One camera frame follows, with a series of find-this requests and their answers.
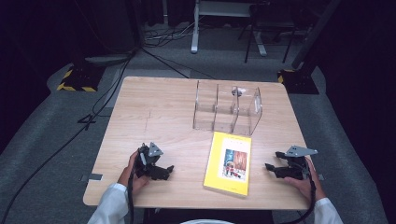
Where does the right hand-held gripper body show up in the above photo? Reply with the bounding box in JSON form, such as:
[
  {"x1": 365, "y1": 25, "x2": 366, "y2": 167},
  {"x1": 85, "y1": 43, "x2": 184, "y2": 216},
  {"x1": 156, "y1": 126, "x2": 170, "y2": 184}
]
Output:
[{"x1": 278, "y1": 145, "x2": 318, "y2": 181}]

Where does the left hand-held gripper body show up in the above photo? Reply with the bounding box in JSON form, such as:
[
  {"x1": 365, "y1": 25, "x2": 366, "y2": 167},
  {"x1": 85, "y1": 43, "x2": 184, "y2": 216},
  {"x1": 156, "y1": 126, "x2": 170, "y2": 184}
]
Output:
[{"x1": 134, "y1": 142, "x2": 164, "y2": 181}]

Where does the yellow book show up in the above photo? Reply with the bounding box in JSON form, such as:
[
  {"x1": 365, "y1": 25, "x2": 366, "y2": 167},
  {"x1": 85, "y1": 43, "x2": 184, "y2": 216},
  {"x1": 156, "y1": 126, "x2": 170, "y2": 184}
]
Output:
[{"x1": 203, "y1": 131, "x2": 253, "y2": 197}]

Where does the clear acrylic book rack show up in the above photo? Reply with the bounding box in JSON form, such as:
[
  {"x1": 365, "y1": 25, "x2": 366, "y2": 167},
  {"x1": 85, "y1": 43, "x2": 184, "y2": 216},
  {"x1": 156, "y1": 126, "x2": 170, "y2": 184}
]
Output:
[{"x1": 191, "y1": 79, "x2": 263, "y2": 137}]

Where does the person's right hand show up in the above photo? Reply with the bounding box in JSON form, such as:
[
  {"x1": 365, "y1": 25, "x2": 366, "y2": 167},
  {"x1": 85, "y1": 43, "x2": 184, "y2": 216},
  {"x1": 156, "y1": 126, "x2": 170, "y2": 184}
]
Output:
[{"x1": 283, "y1": 156, "x2": 327, "y2": 203}]

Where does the person's left hand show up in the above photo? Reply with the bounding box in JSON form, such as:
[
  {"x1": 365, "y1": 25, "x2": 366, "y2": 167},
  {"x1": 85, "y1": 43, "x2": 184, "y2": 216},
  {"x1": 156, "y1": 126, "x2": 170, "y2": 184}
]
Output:
[{"x1": 117, "y1": 150, "x2": 151, "y2": 196}]

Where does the person's white clothing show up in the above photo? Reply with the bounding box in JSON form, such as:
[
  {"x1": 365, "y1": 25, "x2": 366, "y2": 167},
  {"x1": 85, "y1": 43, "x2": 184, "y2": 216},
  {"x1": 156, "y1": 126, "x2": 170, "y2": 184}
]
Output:
[{"x1": 179, "y1": 218, "x2": 235, "y2": 224}]

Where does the yellow black striped stand base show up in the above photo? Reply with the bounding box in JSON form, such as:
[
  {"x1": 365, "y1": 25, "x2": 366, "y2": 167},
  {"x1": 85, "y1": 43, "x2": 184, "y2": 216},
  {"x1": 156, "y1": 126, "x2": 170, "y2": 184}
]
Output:
[
  {"x1": 276, "y1": 68, "x2": 320, "y2": 95},
  {"x1": 56, "y1": 63, "x2": 106, "y2": 93}
]

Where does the small metal fitting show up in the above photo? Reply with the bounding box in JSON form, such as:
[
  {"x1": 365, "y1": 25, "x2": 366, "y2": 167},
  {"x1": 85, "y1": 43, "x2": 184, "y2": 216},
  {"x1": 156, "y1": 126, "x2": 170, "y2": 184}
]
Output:
[{"x1": 231, "y1": 86, "x2": 248, "y2": 97}]

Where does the grey metal pole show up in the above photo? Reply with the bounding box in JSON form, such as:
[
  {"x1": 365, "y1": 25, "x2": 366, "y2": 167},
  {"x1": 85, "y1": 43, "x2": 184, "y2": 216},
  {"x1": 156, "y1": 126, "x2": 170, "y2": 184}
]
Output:
[{"x1": 290, "y1": 0, "x2": 343, "y2": 70}]

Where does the black chair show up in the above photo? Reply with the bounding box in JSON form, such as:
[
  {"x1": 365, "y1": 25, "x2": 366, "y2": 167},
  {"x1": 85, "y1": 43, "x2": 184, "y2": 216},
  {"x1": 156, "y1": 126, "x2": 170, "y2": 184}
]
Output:
[{"x1": 237, "y1": 2, "x2": 297, "y2": 64}]

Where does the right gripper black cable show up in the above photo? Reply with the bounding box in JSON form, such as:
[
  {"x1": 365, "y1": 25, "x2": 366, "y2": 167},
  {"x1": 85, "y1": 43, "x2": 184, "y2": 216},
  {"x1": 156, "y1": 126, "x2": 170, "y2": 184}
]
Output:
[{"x1": 279, "y1": 161, "x2": 318, "y2": 224}]

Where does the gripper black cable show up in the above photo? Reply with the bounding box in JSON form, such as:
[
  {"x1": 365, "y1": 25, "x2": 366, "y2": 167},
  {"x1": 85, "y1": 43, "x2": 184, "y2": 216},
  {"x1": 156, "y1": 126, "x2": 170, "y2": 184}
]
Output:
[
  {"x1": 126, "y1": 150, "x2": 139, "y2": 224},
  {"x1": 279, "y1": 161, "x2": 318, "y2": 224}
]

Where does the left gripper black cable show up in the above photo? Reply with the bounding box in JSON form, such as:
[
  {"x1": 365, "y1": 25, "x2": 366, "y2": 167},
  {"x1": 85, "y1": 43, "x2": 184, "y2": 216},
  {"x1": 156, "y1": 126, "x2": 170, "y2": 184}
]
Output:
[{"x1": 126, "y1": 150, "x2": 139, "y2": 224}]

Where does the long black floor cable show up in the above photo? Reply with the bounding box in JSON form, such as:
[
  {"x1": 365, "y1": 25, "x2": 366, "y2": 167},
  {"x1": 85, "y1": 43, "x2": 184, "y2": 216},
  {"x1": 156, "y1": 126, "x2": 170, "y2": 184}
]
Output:
[{"x1": 0, "y1": 50, "x2": 136, "y2": 224}]

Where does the thin black floor cable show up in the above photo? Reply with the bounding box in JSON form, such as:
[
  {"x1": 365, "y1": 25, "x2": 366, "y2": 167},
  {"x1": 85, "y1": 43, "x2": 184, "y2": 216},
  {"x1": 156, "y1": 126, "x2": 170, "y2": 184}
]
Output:
[{"x1": 139, "y1": 47, "x2": 217, "y2": 80}]

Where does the bundle of floor cables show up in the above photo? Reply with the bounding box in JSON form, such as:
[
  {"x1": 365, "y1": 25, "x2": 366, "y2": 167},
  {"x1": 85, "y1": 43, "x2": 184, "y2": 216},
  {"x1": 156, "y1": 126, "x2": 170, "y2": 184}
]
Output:
[{"x1": 143, "y1": 21, "x2": 201, "y2": 49}]

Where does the white desk frame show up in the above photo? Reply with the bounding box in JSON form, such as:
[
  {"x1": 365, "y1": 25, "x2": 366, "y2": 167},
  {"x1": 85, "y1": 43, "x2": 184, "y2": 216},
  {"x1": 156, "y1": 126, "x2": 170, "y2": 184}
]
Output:
[{"x1": 190, "y1": 0, "x2": 268, "y2": 57}]

